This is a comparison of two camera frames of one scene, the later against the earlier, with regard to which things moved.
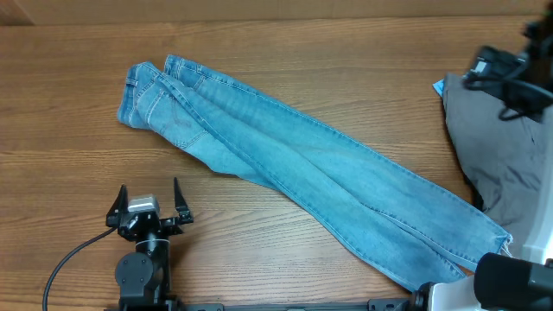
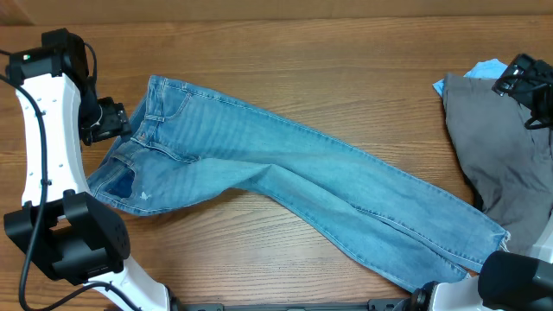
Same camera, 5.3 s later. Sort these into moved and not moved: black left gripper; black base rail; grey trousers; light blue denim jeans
Moved: black left gripper; light blue denim jeans
Not moved: grey trousers; black base rail
